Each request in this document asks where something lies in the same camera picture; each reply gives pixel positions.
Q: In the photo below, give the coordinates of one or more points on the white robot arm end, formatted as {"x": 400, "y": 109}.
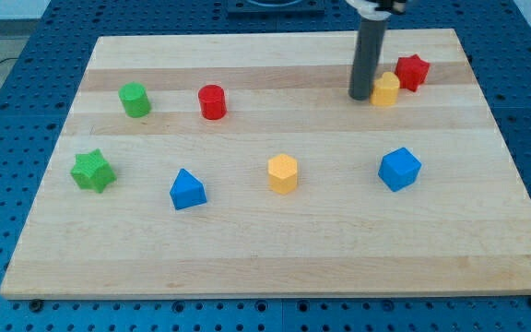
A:
{"x": 377, "y": 10}

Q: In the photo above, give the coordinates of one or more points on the yellow hexagon block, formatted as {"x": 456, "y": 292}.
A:
{"x": 282, "y": 174}

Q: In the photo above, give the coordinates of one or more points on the light wooden board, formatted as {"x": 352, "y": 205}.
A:
{"x": 462, "y": 228}

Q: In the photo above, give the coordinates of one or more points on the blue triangle block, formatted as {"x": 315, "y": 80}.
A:
{"x": 187, "y": 191}

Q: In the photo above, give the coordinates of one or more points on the red cylinder block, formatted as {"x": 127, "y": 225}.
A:
{"x": 212, "y": 102}

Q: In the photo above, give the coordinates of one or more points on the blue cube block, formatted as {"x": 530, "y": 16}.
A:
{"x": 399, "y": 169}

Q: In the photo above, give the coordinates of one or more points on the yellow heart block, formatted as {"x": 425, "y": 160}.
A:
{"x": 385, "y": 89}

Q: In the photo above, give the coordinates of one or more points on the green cylinder block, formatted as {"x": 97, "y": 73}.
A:
{"x": 134, "y": 98}

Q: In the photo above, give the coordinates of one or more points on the gray cylindrical pusher rod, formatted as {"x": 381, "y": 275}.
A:
{"x": 368, "y": 47}

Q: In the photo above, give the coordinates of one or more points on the green star block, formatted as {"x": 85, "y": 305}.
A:
{"x": 92, "y": 171}

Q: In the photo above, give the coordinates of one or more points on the red star block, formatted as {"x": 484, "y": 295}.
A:
{"x": 412, "y": 71}

